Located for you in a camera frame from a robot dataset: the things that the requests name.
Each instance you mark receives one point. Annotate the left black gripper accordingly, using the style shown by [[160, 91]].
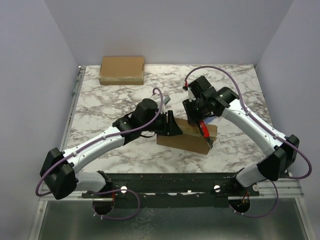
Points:
[[174, 130]]

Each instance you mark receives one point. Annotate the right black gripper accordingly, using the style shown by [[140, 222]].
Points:
[[191, 113]]

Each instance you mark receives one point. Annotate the red black utility knife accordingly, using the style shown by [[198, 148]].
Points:
[[208, 132]]

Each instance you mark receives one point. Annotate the brown cardboard express box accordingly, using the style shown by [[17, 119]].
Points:
[[190, 140]]

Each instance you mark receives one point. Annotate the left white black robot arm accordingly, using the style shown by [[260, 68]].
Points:
[[61, 169]]

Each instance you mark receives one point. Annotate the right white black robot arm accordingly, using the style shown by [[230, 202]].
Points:
[[280, 150]]

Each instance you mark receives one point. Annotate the taped brown cardboard box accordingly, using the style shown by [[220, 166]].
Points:
[[122, 70]]

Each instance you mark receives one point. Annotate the clear plastic container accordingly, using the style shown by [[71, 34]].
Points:
[[209, 119]]

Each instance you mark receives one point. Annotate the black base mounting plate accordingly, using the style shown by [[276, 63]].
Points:
[[181, 190]]

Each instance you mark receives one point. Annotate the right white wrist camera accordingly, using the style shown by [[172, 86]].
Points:
[[193, 88]]

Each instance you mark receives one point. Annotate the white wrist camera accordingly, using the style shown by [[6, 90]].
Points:
[[193, 88], [165, 101]]

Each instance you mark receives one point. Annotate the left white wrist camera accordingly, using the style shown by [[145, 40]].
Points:
[[165, 101]]

